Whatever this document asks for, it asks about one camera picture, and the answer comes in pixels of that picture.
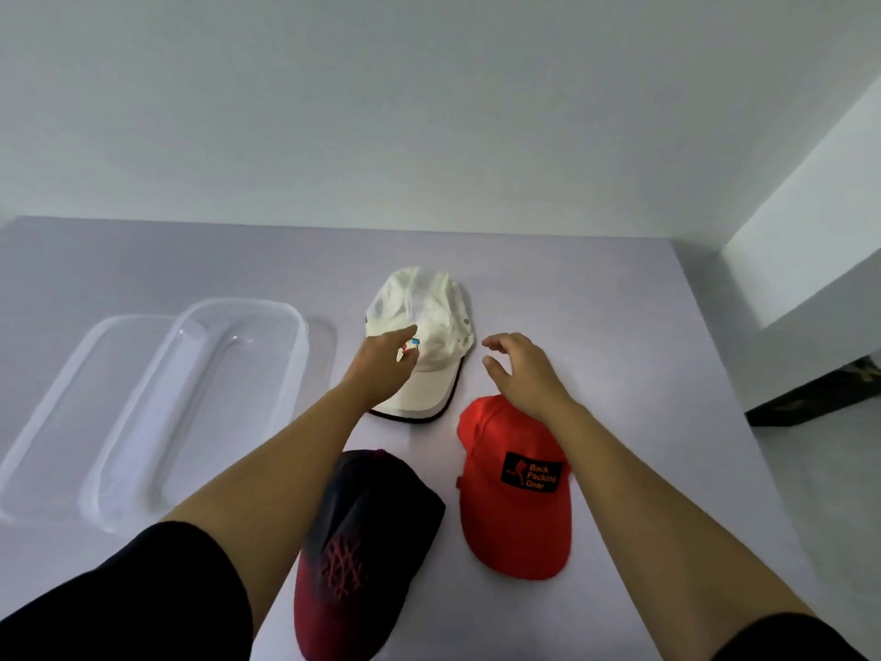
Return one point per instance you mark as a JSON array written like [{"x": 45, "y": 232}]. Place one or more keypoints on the black object on floor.
[{"x": 812, "y": 395}]

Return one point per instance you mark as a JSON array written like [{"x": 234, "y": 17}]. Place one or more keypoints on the clear plastic box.
[{"x": 220, "y": 406}]

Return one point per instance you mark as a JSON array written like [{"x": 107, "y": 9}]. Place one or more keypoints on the clear plastic lid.
[{"x": 76, "y": 419}]

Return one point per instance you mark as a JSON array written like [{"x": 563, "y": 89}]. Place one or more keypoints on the person's left hand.
[{"x": 375, "y": 371}]

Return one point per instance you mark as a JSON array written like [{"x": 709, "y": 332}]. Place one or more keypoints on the person's black sleeve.
[
  {"x": 138, "y": 598},
  {"x": 785, "y": 640}
]

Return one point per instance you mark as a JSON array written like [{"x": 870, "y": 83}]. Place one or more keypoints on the person's left forearm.
[{"x": 275, "y": 488}]

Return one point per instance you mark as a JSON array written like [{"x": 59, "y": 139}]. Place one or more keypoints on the person's black left sleeve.
[{"x": 138, "y": 598}]

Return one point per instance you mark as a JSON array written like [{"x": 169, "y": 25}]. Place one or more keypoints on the person's right hand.
[{"x": 537, "y": 385}]

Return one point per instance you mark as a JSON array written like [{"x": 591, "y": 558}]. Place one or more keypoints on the person's right forearm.
[{"x": 674, "y": 543}]

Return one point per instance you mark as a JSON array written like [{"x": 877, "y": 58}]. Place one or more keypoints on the person's black right sleeve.
[{"x": 785, "y": 640}]

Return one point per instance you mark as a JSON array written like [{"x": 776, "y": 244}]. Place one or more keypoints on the black and red cap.
[{"x": 372, "y": 516}]

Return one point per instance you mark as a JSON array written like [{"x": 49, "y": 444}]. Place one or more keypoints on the red cap with patch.
[{"x": 513, "y": 530}]

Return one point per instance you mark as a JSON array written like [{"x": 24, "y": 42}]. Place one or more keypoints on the white cap with logo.
[{"x": 427, "y": 302}]

